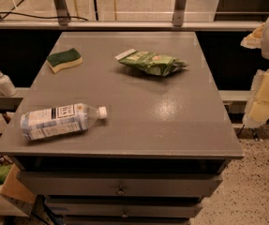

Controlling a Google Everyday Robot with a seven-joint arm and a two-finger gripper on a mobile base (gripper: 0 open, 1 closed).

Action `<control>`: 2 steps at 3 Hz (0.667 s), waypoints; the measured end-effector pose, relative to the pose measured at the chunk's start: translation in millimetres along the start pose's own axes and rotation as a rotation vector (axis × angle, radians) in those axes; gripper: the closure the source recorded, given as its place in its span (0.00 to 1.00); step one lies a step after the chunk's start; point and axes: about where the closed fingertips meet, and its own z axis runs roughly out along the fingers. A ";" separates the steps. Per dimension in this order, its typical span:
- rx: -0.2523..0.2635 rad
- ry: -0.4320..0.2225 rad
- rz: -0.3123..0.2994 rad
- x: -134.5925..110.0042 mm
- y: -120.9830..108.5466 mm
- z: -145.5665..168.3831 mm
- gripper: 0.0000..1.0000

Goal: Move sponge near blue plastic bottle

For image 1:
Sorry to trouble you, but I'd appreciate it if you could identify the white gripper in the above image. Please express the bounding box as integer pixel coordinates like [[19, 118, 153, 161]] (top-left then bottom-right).
[[240, 17, 269, 128]]

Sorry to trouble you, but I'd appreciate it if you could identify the green and yellow sponge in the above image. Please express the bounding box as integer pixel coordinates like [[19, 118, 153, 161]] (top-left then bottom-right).
[[47, 48, 82, 73]]

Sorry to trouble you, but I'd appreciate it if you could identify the blue label plastic bottle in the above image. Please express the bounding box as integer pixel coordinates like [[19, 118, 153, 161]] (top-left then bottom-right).
[[20, 103, 108, 141]]

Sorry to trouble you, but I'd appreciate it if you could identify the white pump dispenser bottle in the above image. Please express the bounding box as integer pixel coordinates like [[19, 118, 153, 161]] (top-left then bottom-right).
[[0, 70, 17, 97]]

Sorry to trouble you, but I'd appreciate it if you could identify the green chip bag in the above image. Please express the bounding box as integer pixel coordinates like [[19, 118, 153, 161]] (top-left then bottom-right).
[[115, 49, 187, 77]]

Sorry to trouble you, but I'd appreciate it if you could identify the cardboard box with items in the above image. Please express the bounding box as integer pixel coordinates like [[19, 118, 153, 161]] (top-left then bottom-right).
[[0, 112, 37, 218]]

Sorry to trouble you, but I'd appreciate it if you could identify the black cable on floor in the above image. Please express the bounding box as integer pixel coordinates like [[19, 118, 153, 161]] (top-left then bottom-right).
[[0, 10, 90, 23]]

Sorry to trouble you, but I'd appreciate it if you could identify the grey metal railing frame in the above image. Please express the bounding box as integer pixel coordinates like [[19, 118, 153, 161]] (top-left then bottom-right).
[[0, 0, 263, 31]]

